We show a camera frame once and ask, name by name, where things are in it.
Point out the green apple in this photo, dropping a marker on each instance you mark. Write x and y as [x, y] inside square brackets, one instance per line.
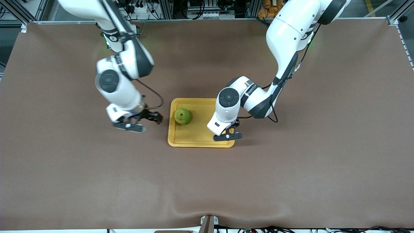
[183, 116]

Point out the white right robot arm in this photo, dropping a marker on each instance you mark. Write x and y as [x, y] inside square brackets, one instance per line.
[119, 84]

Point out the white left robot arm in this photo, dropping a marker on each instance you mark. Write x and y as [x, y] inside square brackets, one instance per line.
[291, 35]

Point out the yellow plastic tray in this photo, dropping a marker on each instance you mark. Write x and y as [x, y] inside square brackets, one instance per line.
[197, 132]

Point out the brown table mat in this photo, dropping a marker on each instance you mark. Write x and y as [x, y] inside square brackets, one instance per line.
[207, 181]

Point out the white power strip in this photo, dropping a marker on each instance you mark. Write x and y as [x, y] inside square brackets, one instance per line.
[139, 8]

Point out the white electronics box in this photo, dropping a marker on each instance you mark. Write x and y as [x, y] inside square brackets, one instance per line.
[205, 15]

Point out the orange bagged goods pile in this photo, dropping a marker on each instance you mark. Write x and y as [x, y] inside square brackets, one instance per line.
[270, 8]

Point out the table edge clamp bracket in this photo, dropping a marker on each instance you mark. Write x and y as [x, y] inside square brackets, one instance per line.
[208, 224]

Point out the aluminium table frame rail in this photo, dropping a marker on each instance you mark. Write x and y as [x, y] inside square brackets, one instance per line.
[200, 20]

